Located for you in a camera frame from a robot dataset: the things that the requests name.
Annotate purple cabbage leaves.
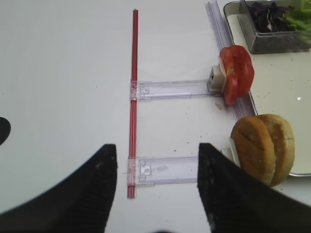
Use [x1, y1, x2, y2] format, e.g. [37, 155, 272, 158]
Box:
[247, 1, 293, 33]

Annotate clear left long rail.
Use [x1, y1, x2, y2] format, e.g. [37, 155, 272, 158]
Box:
[206, 0, 256, 119]

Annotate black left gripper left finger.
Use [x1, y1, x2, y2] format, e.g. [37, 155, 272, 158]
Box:
[0, 144, 118, 233]

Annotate bun bottom half slice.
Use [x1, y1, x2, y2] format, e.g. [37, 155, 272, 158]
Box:
[230, 116, 276, 186]

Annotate tomato slices stack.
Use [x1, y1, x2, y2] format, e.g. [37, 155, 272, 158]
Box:
[220, 45, 255, 105]

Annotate white tomato pusher block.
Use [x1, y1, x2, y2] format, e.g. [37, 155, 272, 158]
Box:
[207, 66, 226, 93]

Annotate white left bun pusher block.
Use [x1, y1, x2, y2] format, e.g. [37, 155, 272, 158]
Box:
[221, 137, 241, 167]

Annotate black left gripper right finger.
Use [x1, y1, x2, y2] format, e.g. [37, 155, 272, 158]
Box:
[197, 143, 311, 233]

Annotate clear left rear cross rail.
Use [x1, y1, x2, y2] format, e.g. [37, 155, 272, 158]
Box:
[130, 80, 219, 101]

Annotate white metal tray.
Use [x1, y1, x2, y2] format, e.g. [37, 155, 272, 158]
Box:
[223, 0, 311, 177]

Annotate remaining left bun half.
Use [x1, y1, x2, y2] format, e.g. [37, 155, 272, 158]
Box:
[257, 114, 295, 187]

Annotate clear left front cross rail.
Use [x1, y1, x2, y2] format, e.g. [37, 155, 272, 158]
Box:
[127, 156, 198, 186]

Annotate left red straw rail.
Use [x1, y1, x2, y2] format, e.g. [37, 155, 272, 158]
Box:
[127, 9, 138, 199]

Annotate clear cross rail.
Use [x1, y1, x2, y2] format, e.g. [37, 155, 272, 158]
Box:
[130, 80, 219, 101]
[127, 156, 198, 186]

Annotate clear plastic salad container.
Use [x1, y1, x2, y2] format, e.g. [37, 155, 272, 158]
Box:
[238, 0, 311, 54]

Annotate green lettuce leaves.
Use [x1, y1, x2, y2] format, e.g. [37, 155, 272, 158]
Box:
[285, 0, 311, 37]

